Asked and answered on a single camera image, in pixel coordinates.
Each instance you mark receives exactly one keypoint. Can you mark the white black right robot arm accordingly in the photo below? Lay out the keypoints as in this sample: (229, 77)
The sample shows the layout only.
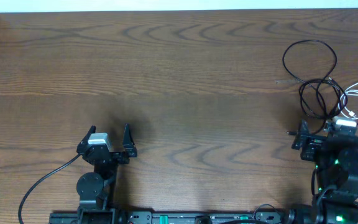
(334, 182)

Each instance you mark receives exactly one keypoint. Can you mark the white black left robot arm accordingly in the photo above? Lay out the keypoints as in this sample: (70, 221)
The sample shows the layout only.
(96, 188)

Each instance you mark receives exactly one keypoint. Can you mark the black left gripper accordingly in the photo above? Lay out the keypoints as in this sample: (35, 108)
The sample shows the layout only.
(130, 151)

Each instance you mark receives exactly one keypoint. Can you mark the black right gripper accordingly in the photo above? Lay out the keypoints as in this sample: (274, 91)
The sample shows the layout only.
(314, 143)

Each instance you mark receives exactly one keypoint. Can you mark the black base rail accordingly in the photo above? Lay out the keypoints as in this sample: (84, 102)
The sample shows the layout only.
(204, 217)

